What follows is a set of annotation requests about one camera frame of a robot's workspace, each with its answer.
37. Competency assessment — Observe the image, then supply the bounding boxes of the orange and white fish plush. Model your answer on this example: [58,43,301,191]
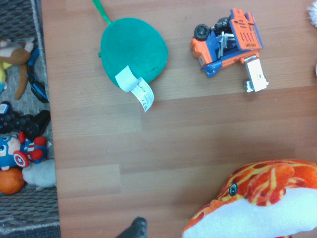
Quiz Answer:
[182,158,317,238]

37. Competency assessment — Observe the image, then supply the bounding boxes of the brown monkey plush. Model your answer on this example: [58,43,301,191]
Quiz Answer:
[0,36,35,100]

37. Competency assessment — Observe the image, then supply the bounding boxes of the blue and black headphones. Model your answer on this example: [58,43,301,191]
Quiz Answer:
[26,46,50,104]

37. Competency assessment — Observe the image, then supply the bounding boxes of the grey soft toy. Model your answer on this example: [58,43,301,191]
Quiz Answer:
[22,158,57,190]

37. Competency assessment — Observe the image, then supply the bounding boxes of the orange and blue toy car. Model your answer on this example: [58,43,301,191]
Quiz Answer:
[190,7,270,94]

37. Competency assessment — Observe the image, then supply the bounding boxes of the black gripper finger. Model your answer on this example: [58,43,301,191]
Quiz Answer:
[115,217,149,238]

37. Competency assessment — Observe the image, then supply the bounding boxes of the white fluffy plush toy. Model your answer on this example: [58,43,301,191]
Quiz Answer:
[306,2,317,27]

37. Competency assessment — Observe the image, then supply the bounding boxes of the orange ball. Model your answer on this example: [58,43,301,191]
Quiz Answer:
[0,168,26,195]

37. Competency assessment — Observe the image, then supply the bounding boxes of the green round plush toy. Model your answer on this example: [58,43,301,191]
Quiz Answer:
[92,0,169,114]

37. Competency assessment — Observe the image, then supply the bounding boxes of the yellow and blue plush toy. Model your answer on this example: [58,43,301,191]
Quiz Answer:
[0,61,12,94]

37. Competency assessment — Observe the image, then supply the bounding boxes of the woven wicker basket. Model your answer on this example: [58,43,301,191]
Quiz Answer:
[0,0,62,238]

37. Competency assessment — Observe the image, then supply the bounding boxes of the Captain America plush doll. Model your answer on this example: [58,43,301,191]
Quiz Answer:
[0,131,48,172]

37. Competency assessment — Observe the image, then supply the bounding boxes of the dark game controller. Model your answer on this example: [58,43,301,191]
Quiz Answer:
[0,101,52,141]

